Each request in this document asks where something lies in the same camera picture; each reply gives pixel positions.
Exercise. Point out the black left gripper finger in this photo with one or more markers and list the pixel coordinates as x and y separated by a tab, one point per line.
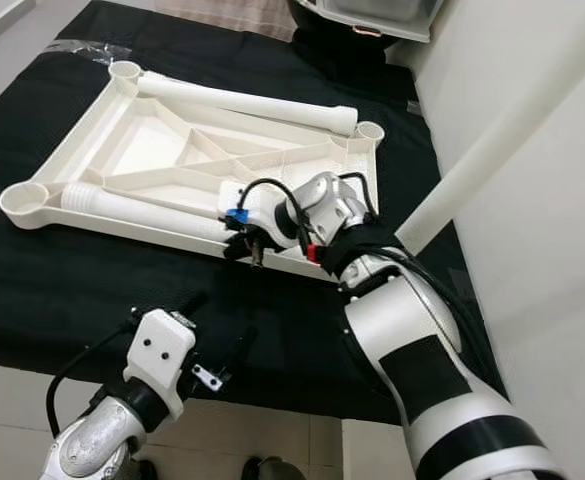
241	354
190	302

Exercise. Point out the grey right robot foot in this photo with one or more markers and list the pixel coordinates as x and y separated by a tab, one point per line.
267	468

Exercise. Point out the grey robot foot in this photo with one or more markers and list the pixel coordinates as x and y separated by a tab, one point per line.
267	468
147	470

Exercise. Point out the grey left robot foot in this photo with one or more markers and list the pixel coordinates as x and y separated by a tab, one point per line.
147	470

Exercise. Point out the small grey tape piece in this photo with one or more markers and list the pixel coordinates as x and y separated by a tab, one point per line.
412	105

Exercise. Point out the black wok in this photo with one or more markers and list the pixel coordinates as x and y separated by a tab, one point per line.
332	25

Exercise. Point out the beige patterned cloth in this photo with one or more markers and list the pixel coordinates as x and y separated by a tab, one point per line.
212	10

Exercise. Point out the clear tape strip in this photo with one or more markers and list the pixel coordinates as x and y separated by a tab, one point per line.
87	47

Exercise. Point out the clear plastic storage box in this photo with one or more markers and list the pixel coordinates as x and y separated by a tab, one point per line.
372	10

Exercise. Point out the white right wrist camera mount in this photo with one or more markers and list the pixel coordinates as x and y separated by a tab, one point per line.
237	198

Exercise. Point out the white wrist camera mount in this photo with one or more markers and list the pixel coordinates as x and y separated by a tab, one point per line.
237	198
162	345

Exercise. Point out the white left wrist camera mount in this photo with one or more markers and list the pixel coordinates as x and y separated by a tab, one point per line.
162	345

